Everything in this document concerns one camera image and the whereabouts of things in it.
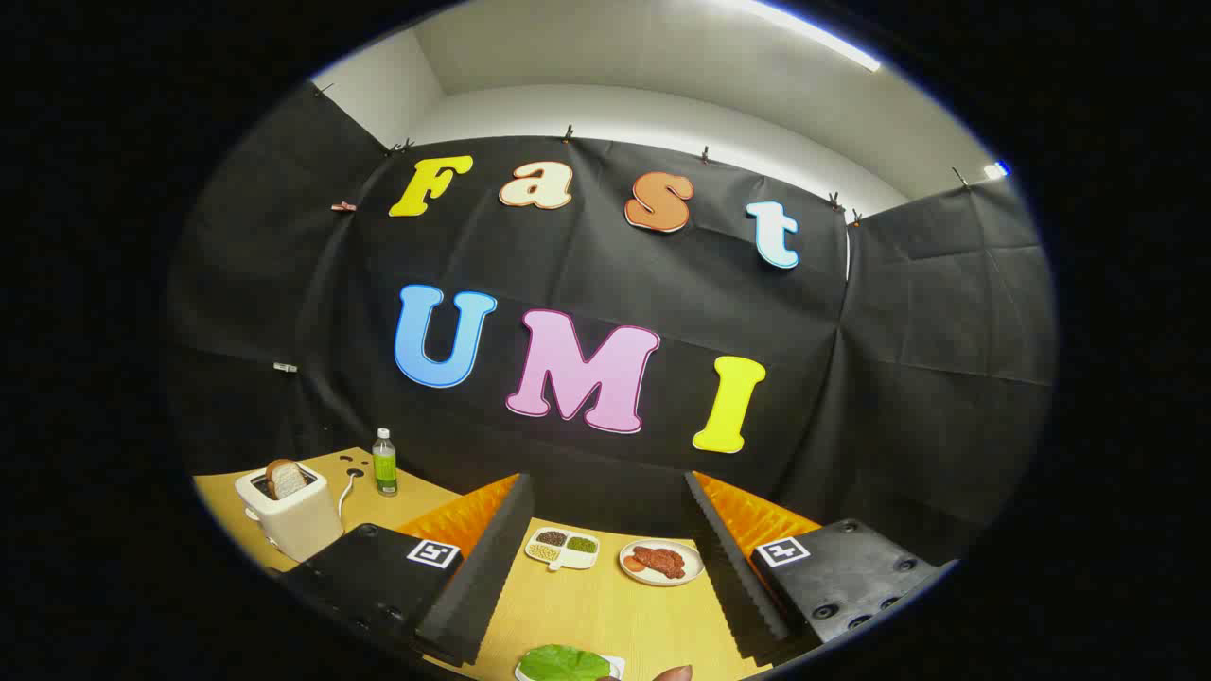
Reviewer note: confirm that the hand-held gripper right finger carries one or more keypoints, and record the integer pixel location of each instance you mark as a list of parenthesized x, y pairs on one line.
[(733, 567)]

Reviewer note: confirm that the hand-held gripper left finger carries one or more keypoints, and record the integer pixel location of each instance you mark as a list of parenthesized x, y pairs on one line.
[(482, 577)]

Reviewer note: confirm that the green lettuce leaf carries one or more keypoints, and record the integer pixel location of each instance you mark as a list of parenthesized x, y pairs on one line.
[(563, 664)]

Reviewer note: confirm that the toasted bread slice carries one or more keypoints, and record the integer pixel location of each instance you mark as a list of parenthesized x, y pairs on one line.
[(286, 480)]

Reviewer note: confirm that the white round meat plate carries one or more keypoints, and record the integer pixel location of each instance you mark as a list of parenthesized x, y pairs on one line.
[(695, 558)]

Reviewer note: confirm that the brown meat slice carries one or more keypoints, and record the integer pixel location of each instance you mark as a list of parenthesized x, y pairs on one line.
[(662, 560)]

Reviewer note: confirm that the white divided bean dish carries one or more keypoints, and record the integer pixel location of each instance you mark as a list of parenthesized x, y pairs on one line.
[(552, 539)]

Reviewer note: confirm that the orange carrot slice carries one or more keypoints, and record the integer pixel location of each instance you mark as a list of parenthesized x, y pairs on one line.
[(634, 565)]

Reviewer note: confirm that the green label plastic bottle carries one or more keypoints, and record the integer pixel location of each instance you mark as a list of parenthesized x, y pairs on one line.
[(385, 468)]

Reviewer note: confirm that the white rectangular plate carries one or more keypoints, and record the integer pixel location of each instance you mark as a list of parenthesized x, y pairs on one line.
[(617, 665)]

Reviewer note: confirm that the white toaster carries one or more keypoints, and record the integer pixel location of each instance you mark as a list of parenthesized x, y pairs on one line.
[(303, 525)]

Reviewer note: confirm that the black backdrop cloth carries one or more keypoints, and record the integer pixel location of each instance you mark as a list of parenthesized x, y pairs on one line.
[(662, 284)]

